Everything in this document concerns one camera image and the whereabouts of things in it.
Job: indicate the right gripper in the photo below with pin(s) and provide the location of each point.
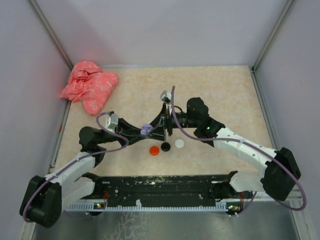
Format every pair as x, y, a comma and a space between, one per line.
164, 119

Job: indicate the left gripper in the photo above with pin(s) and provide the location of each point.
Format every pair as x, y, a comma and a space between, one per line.
124, 128

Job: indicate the purple earbud charging case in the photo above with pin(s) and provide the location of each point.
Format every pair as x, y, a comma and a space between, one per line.
146, 129

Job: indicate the black earbud charging case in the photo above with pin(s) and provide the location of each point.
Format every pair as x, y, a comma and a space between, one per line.
165, 146

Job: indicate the orange earbud charging case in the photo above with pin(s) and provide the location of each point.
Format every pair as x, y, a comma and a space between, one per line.
154, 150

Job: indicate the white earbud charging case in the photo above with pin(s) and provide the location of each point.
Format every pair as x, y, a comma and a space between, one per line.
179, 143

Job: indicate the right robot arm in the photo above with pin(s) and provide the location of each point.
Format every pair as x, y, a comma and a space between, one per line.
277, 170

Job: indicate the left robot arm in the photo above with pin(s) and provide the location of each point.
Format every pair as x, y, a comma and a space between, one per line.
47, 197

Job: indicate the pink crumpled cloth bag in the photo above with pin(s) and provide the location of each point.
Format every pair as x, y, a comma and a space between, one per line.
89, 84

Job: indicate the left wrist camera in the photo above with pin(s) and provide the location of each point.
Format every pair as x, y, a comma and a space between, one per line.
111, 122

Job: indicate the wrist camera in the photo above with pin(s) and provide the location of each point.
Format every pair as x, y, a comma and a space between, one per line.
111, 122
166, 97

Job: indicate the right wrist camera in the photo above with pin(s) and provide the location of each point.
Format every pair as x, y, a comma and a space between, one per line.
166, 97

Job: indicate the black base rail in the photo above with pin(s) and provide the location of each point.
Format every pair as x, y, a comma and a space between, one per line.
162, 191

